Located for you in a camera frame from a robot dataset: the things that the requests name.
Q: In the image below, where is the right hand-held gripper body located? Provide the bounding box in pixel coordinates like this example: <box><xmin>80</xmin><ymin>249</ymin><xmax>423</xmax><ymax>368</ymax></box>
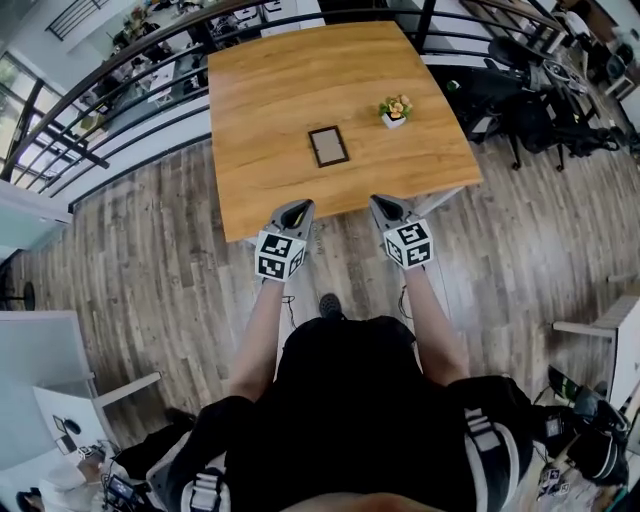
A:
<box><xmin>368</xmin><ymin>193</ymin><xmax>434</xmax><ymax>271</ymax></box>

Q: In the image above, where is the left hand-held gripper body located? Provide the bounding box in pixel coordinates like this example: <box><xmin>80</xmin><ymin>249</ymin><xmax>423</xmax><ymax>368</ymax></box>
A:
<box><xmin>254</xmin><ymin>198</ymin><xmax>317</xmax><ymax>284</ymax></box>

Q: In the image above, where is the black picture frame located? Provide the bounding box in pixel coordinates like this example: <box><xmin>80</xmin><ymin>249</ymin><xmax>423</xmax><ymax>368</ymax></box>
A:
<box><xmin>307</xmin><ymin>124</ymin><xmax>351</xmax><ymax>170</ymax></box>

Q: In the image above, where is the person's left forearm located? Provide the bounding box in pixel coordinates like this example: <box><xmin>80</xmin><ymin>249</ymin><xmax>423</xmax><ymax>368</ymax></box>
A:
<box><xmin>227</xmin><ymin>278</ymin><xmax>287</xmax><ymax>404</ymax></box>

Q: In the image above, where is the person's right forearm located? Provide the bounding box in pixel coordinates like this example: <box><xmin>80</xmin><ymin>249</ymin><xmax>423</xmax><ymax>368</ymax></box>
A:
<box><xmin>403</xmin><ymin>267</ymin><xmax>471</xmax><ymax>387</ymax></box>

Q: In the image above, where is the white table leg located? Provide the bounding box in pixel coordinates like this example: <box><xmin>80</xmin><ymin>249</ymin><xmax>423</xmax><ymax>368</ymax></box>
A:
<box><xmin>414</xmin><ymin>187</ymin><xmax>466</xmax><ymax>216</ymax></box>

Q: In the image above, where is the potted orange flower plant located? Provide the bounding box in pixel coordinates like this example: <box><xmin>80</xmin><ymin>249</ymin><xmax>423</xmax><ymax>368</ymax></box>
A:
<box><xmin>377</xmin><ymin>93</ymin><xmax>415</xmax><ymax>131</ymax></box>

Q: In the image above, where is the black office chair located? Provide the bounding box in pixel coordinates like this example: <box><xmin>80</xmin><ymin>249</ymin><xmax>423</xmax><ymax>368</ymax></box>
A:
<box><xmin>439</xmin><ymin>64</ymin><xmax>531</xmax><ymax>146</ymax></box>
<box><xmin>502</xmin><ymin>92</ymin><xmax>621</xmax><ymax>172</ymax></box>

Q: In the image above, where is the person's black clothing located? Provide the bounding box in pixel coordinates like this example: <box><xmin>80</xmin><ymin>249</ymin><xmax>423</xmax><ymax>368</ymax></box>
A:
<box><xmin>144</xmin><ymin>314</ymin><xmax>534</xmax><ymax>512</ymax></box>

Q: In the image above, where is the white partition panel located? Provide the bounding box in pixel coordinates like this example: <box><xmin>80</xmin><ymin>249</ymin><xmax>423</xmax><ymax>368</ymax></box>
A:
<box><xmin>0</xmin><ymin>309</ymin><xmax>96</xmax><ymax>471</ymax></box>

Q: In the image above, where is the white desk with phone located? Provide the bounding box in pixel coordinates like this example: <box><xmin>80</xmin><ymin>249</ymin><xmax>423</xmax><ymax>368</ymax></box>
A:
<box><xmin>32</xmin><ymin>372</ymin><xmax>164</xmax><ymax>469</ymax></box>

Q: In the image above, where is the black equipment bag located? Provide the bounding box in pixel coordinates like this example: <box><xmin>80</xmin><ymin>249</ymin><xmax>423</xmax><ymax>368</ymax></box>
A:
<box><xmin>564</xmin><ymin>394</ymin><xmax>631</xmax><ymax>486</ymax></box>

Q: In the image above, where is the black camera equipment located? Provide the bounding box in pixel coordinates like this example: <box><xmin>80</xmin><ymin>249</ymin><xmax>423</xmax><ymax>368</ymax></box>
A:
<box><xmin>102</xmin><ymin>472</ymin><xmax>151</xmax><ymax>512</ymax></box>

